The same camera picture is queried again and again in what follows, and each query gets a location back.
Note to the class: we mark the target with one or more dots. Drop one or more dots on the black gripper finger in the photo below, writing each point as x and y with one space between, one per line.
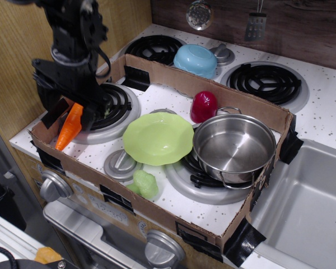
90 114
49 95

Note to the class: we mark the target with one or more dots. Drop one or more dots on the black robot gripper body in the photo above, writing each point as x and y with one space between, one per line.
76 80

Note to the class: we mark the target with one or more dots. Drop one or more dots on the orange toy carrot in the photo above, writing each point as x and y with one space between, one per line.
71 127

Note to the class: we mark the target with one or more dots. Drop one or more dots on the light green plastic plate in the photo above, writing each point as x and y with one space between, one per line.
158 139

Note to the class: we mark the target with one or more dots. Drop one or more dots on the front left stove burner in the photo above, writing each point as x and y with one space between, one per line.
124 109

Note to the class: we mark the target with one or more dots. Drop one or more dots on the brown cardboard fence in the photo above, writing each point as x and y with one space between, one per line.
238 238

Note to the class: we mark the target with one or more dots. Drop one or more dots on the grey centre stove knob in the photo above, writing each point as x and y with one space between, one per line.
120 166

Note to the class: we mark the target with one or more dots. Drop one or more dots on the grey stove knob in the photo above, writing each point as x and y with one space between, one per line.
120 166
223 54

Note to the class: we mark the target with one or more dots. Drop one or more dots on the left grey oven knob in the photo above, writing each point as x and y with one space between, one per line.
54 187

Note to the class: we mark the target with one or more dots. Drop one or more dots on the grey oven knob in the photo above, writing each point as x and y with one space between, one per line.
162 251
54 187

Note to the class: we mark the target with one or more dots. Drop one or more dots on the green toy broccoli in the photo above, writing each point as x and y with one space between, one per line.
144 184

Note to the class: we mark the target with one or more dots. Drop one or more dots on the dark red toy pepper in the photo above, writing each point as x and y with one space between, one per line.
204 106

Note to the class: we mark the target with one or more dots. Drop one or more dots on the front right stove burner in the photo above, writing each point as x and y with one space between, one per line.
190 180

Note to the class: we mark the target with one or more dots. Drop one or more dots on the light blue plastic bowl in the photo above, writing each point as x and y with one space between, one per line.
196 59

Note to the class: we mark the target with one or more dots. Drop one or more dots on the hanging metal strainer ladle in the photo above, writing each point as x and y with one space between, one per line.
199 15

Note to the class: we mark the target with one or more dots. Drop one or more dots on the orange object bottom left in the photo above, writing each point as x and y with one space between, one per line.
47 255

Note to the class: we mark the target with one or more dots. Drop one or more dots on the grey back stove knob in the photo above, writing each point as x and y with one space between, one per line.
223 54

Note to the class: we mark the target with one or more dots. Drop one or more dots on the stainless steel pot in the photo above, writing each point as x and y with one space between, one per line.
234 148

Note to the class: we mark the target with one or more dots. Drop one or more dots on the right grey oven knob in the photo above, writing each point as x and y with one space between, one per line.
162 251

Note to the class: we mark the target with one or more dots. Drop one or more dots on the hanging metal spatula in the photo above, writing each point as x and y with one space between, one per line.
255 28

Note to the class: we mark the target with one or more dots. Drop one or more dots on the back right stove burner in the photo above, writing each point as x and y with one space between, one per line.
273 82

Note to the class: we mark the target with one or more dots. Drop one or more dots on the grey sink basin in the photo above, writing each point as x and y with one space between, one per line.
297 211

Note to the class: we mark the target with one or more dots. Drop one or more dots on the grey oven door handle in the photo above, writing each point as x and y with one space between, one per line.
88 233

